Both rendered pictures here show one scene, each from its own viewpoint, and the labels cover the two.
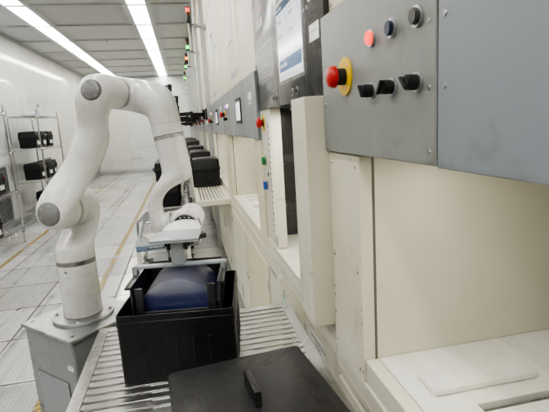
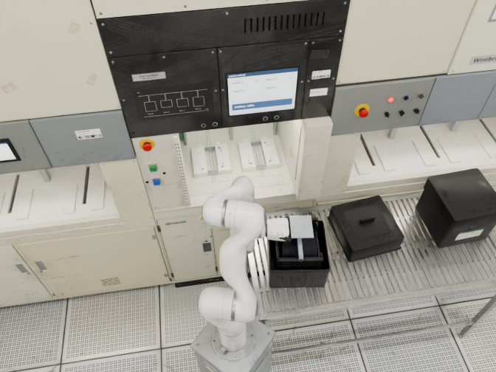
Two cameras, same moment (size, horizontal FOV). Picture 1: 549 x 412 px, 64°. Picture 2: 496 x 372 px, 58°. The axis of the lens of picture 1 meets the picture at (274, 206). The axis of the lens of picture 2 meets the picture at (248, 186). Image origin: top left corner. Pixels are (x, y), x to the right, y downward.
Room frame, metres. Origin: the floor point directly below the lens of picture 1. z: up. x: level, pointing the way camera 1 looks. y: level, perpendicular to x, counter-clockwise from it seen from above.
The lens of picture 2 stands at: (1.28, 1.39, 2.74)
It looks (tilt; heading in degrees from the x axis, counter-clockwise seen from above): 51 degrees down; 273
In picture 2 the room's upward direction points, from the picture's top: 1 degrees counter-clockwise
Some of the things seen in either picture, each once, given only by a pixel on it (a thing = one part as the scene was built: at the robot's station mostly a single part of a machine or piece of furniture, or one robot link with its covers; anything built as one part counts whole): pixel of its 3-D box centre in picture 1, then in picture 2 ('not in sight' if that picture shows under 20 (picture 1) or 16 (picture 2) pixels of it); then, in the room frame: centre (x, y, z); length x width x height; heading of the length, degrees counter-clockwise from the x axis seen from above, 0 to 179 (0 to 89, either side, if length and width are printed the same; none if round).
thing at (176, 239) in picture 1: (182, 292); (297, 245); (1.10, 0.25, 0.93); 0.24 x 0.20 x 0.32; 93
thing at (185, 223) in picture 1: (183, 231); (276, 229); (1.21, 0.26, 1.07); 0.11 x 0.10 x 0.07; 3
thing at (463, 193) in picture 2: not in sight; (457, 208); (0.27, -0.02, 0.89); 0.29 x 0.29 x 0.25; 15
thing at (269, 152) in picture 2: not in sight; (257, 153); (1.31, -0.37, 0.89); 0.22 x 0.21 x 0.04; 101
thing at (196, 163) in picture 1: (205, 171); not in sight; (4.19, 0.63, 0.93); 0.30 x 0.28 x 0.26; 8
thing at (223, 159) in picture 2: not in sight; (211, 159); (1.57, -0.32, 0.89); 0.22 x 0.21 x 0.04; 101
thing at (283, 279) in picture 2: (185, 321); (296, 253); (1.10, 0.25, 0.85); 0.28 x 0.28 x 0.17; 3
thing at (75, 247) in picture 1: (76, 223); (222, 309); (1.42, 0.65, 1.07); 0.19 x 0.12 x 0.24; 174
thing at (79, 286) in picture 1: (80, 288); (232, 331); (1.39, 0.66, 0.85); 0.19 x 0.19 x 0.18
